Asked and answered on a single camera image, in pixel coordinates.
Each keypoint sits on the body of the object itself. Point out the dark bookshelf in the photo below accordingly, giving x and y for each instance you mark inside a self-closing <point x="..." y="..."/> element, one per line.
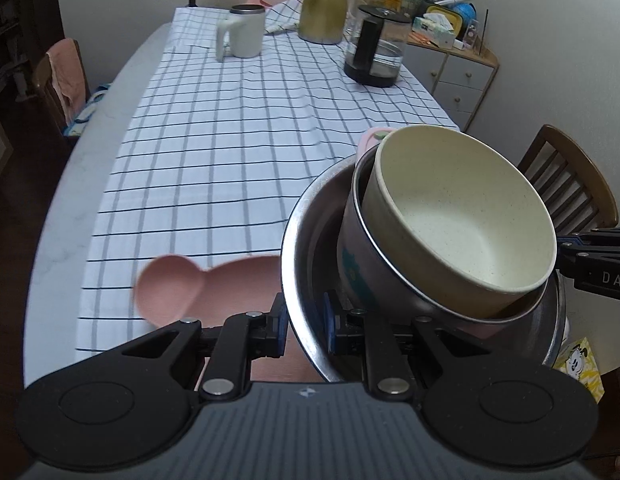
<point x="5" y="20"/>

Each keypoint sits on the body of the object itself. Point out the white mug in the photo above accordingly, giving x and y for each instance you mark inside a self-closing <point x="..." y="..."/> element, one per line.
<point x="245" y="35"/>

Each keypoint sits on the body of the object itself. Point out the wide steel bowl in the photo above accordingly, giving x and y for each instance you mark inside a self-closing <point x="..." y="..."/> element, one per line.
<point x="315" y="240"/>

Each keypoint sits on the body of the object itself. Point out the yellow container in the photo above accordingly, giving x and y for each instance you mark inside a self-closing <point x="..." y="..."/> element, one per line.
<point x="454" y="17"/>

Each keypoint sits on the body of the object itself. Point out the cream bowl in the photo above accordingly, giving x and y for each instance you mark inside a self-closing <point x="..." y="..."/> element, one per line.
<point x="454" y="210"/>

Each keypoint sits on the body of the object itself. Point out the pale tissue box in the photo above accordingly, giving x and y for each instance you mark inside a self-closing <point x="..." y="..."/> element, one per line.
<point x="434" y="30"/>

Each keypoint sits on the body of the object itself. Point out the pink bear-shaped plate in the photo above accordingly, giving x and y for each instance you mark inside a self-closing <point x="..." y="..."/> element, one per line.
<point x="170" y="285"/>

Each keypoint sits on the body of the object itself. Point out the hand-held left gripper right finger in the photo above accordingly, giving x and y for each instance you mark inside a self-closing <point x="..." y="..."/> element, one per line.
<point x="329" y="330"/>

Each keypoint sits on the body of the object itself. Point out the blue striped cushion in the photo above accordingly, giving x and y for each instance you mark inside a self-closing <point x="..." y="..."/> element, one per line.
<point x="85" y="110"/>

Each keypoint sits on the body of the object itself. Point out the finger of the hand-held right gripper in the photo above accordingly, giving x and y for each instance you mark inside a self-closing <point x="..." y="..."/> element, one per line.
<point x="569" y="257"/>
<point x="574" y="240"/>

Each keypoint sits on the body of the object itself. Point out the pink towel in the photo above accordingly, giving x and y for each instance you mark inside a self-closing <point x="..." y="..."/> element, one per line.
<point x="67" y="75"/>

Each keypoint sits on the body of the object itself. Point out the white marker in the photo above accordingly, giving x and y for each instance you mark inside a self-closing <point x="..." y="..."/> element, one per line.
<point x="452" y="0"/>

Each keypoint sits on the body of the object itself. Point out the yellow cartoon tissue box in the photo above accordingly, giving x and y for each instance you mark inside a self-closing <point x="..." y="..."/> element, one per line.
<point x="582" y="365"/>

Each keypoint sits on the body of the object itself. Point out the white checked tablecloth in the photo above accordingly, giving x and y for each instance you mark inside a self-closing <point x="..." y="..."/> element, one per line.
<point x="215" y="160"/>

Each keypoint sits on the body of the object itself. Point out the white drawer cabinet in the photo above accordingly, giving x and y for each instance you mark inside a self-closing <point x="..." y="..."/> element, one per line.
<point x="464" y="80"/>

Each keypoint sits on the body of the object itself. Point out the gold thermos jug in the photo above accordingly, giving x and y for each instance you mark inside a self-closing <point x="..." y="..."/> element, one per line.
<point x="322" y="5"/>

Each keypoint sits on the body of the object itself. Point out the blue globe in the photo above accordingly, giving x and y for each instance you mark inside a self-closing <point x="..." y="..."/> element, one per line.
<point x="467" y="12"/>

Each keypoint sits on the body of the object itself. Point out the wooden slatted chair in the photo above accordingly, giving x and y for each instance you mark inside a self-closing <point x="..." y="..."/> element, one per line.
<point x="574" y="170"/>

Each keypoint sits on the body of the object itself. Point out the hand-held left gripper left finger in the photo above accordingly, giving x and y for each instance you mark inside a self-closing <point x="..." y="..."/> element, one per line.
<point x="279" y="330"/>

